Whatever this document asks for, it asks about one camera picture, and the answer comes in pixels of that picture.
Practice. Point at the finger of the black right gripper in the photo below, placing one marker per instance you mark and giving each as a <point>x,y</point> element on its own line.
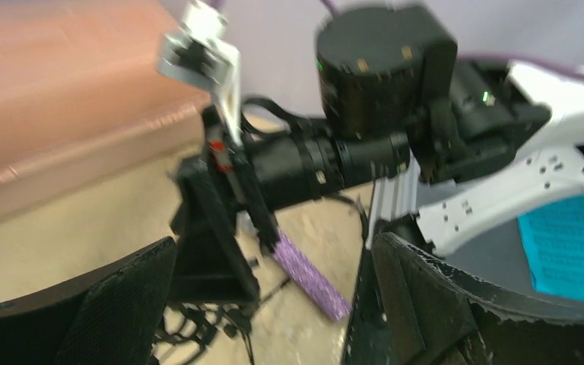
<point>242,177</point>
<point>216,242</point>

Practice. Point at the aluminium frame rail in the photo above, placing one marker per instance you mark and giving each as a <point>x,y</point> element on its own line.
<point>392,198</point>

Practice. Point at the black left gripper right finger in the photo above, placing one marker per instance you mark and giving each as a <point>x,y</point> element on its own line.
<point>412,308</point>

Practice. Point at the purple glitter microphone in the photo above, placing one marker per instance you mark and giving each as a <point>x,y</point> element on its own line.
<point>311,281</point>

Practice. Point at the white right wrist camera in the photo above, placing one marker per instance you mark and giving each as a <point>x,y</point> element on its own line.
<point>196,55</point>

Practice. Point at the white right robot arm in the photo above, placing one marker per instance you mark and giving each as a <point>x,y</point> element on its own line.
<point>547,168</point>

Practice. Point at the black mini microphone tripod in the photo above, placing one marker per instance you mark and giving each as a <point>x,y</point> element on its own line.
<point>206,327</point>

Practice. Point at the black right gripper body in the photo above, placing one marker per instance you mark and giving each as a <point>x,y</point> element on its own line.
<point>393,89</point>

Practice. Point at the pink translucent storage box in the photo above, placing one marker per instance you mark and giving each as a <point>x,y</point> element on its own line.
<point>80,97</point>

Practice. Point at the cyan paper sheet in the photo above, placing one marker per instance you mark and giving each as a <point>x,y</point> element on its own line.
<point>553,242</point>

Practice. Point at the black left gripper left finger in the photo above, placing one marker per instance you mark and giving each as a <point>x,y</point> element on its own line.
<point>105,316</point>

